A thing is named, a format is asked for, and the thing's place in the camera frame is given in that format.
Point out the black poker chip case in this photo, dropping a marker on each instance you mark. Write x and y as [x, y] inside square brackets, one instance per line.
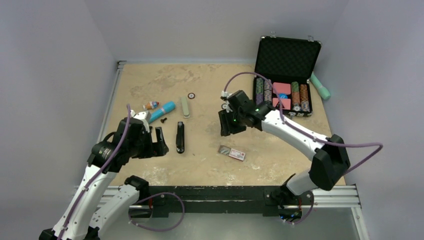
[290, 61]

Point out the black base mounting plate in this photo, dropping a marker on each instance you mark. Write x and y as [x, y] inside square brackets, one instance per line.
[268, 200]

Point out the beige green stapler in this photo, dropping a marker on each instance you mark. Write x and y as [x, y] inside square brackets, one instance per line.
[185, 107]

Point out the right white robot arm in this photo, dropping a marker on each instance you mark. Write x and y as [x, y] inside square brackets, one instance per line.
[329, 160]

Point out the red white staple box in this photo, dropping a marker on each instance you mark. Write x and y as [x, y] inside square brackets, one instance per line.
[231, 152]

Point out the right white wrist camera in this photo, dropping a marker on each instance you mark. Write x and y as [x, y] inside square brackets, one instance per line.
[225, 95]

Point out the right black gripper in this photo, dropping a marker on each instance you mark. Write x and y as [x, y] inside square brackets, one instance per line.
[227, 127]

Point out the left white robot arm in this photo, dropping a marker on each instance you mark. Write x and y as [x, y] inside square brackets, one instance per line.
[83, 219]

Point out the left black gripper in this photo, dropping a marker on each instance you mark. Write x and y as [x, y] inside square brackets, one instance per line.
[154, 149]

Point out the black stapler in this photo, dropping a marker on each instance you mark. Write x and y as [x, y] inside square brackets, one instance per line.
[180, 138]

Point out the blue cylindrical bottle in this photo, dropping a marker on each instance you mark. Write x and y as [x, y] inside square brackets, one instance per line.
[160, 111]

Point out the teal cylindrical handle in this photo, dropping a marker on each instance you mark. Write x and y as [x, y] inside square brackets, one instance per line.
[322, 91]

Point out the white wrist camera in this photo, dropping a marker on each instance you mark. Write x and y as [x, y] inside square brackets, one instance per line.
[144, 116]
[225, 95]

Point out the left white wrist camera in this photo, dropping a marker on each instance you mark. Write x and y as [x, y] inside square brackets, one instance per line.
[144, 116]

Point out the pink card deck box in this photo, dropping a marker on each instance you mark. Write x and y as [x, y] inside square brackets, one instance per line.
[282, 88]

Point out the small red blue toy figure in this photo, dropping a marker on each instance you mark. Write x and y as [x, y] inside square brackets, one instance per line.
[151, 105]

